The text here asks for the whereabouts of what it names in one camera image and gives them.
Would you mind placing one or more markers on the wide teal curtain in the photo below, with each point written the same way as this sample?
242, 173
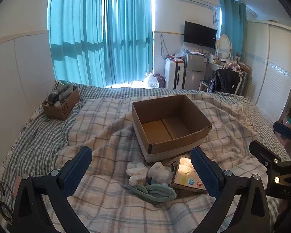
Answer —
75, 34
128, 36

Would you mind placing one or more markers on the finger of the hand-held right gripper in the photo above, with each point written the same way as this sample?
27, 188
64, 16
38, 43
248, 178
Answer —
287, 131
263, 154

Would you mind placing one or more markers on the white sliding wardrobe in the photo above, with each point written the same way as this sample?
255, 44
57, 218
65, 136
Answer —
271, 70

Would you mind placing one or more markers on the black jacket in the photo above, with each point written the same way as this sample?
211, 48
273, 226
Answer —
226, 81

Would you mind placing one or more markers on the clear plastic bag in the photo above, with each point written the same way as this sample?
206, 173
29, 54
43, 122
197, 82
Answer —
180, 53

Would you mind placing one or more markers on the narrow teal curtain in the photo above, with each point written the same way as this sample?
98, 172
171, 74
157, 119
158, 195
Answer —
234, 26

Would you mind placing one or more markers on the white plastic bag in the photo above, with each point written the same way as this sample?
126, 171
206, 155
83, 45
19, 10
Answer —
151, 81

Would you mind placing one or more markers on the oval white vanity mirror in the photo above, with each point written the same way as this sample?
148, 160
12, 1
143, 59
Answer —
224, 45

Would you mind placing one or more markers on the plaid blanket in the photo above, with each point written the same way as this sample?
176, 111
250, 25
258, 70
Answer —
111, 136

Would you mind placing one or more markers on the small cardboard box of clutter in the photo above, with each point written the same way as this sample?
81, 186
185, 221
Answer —
63, 108

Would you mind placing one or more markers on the green folding tool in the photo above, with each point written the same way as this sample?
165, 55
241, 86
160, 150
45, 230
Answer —
155, 191

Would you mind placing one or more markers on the small silver fridge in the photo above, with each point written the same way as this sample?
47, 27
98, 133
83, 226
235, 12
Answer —
196, 71

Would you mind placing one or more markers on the small printed product box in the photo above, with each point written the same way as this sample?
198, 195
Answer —
184, 177

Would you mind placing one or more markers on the white chair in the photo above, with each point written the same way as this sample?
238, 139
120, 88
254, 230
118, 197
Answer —
203, 83

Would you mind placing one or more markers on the black wall television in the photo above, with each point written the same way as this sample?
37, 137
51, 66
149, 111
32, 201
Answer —
200, 34

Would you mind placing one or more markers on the floral cloth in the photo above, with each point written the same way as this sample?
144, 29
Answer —
232, 66

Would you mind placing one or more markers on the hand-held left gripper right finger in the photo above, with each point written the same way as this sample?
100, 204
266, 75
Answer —
205, 172

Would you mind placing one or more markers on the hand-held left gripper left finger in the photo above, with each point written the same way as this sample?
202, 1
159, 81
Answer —
78, 167

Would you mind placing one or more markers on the dark floral bag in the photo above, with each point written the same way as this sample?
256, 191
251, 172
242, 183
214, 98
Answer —
161, 80

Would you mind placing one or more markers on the white blue tissue packet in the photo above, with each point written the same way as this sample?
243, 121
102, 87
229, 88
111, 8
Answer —
160, 173

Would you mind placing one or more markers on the green white packet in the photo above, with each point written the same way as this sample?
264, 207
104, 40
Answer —
60, 84

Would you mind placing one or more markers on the white suitcase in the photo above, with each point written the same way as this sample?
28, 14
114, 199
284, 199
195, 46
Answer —
173, 75

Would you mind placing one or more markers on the large cardboard box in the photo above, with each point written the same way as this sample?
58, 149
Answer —
171, 116

